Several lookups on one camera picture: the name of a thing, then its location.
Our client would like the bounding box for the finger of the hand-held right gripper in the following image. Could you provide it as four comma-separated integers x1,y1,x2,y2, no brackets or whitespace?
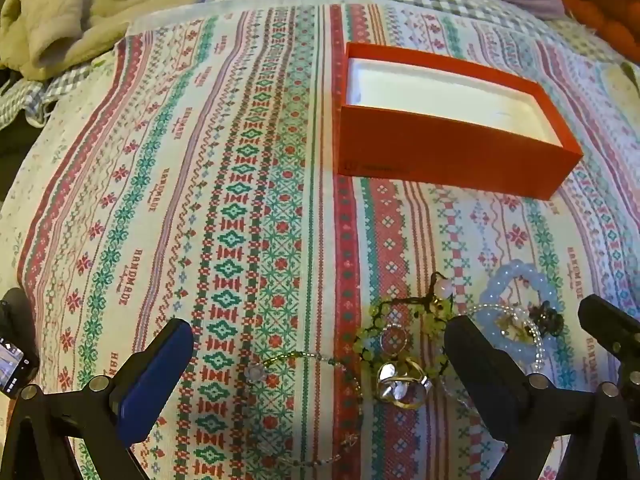
578,294,640,401

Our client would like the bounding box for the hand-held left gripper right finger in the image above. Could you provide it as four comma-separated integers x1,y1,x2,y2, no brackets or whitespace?
444,314,640,480

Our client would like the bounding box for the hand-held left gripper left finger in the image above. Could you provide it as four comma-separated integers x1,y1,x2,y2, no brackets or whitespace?
0,320,194,480

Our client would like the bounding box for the gold earring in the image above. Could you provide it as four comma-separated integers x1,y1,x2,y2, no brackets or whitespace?
500,316,526,343

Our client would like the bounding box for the dark charm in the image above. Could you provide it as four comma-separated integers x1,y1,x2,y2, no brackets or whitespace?
531,301,567,337

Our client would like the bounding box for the clear bead bracelet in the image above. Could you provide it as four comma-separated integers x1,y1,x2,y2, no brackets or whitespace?
467,304,547,372

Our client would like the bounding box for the chunky gold ring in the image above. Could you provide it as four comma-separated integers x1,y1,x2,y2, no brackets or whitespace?
375,357,434,409

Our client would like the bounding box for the thin silver ring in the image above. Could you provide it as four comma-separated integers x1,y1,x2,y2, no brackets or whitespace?
378,324,415,357

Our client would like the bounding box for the pale blue bead bracelet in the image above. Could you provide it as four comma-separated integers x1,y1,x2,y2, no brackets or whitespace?
472,259,565,361

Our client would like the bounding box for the thin bead chain with flower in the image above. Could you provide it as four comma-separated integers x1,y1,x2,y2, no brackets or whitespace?
246,351,367,467

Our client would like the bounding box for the green bead bracelet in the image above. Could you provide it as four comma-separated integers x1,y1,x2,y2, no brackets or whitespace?
356,300,457,378

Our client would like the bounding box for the red cardboard box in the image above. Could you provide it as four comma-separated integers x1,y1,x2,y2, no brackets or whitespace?
336,41,584,201

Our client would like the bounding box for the smartphone with lit screen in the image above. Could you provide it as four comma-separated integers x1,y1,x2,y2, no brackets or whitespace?
0,300,39,402

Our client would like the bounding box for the patterned knit-print blanket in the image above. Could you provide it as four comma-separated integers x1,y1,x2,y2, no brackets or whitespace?
0,2,640,480

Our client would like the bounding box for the checked quilt with floral lining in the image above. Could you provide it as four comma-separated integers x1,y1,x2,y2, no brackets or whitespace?
545,20,640,128

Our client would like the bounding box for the orange plush carrot bundle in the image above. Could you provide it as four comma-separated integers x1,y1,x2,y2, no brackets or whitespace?
559,0,640,57

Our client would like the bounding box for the beige quilted blanket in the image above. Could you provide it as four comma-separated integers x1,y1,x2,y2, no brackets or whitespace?
0,0,237,82

